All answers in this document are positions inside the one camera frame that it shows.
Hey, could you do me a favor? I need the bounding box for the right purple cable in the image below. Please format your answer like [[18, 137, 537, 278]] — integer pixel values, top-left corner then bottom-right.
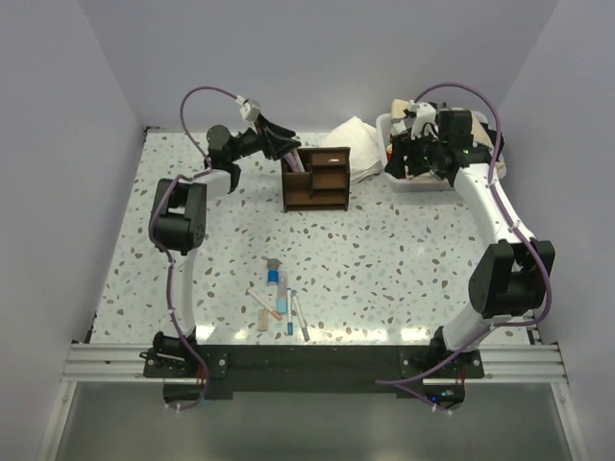
[[375, 84, 554, 400]]

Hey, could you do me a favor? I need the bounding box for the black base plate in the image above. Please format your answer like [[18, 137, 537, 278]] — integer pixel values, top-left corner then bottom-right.
[[139, 338, 484, 405]]

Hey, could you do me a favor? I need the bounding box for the beige cloth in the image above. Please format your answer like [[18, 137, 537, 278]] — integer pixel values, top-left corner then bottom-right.
[[389, 103, 497, 182]]

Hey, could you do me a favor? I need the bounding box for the brown wooden desk organizer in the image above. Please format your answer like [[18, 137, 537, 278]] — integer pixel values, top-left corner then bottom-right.
[[281, 147, 351, 212]]

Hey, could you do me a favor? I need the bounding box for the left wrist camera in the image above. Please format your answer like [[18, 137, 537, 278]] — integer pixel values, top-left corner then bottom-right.
[[235, 96, 261, 123]]

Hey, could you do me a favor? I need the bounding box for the white pen orange tip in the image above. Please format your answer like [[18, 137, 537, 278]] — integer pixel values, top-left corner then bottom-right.
[[246, 287, 283, 321]]

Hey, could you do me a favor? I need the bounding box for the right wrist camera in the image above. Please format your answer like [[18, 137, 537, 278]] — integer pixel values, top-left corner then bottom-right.
[[406, 100, 438, 139]]

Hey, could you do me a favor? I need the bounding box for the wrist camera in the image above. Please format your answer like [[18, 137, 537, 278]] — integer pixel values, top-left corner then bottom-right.
[[406, 100, 438, 139], [235, 96, 261, 123]]

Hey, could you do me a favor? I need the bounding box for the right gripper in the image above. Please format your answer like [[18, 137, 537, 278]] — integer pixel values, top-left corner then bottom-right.
[[384, 127, 447, 180]]

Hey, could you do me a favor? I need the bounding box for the white folded towel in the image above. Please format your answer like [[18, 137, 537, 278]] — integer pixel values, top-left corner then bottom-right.
[[319, 116, 383, 184]]

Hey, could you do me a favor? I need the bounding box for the aluminium rail frame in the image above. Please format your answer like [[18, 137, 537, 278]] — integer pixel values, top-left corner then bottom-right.
[[38, 344, 586, 460]]

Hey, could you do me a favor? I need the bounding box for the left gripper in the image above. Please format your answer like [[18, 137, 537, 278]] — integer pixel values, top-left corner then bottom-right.
[[229, 115, 301, 163]]

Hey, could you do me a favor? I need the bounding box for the checkered black white cloth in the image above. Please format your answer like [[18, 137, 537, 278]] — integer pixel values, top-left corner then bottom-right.
[[390, 111, 420, 139]]

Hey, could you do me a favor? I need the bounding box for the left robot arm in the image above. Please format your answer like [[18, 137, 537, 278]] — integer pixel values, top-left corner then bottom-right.
[[148, 115, 301, 376]]

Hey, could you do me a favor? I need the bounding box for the pink highlighter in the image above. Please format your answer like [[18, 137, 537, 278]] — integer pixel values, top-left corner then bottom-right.
[[285, 149, 301, 172]]

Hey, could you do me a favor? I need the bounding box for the purple cable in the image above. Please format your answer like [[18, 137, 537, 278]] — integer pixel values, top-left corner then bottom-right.
[[375, 84, 554, 400], [147, 85, 241, 411]]

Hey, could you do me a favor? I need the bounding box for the blue white marker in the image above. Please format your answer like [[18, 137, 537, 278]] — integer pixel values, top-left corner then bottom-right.
[[285, 288, 294, 336]]

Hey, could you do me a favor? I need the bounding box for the white laundry basket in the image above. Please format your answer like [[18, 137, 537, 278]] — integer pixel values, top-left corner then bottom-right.
[[375, 113, 453, 193]]

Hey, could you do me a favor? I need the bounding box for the beige eraser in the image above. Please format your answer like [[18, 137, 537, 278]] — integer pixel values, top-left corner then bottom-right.
[[258, 309, 269, 332]]

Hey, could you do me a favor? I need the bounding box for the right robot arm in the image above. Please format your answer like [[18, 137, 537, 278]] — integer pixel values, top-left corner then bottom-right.
[[385, 102, 555, 378]]

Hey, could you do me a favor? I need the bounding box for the blue grey correction bottle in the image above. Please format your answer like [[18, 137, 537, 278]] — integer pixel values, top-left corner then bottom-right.
[[266, 258, 281, 285]]

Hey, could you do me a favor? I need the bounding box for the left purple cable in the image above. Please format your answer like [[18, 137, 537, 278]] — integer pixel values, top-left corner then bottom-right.
[[147, 85, 241, 411]]

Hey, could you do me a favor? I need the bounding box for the white pen orange cap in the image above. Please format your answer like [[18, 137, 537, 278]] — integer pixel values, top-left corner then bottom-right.
[[293, 149, 306, 172]]

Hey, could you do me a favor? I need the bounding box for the grey white pen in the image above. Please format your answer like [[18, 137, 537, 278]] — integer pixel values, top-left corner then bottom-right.
[[291, 294, 310, 343]]

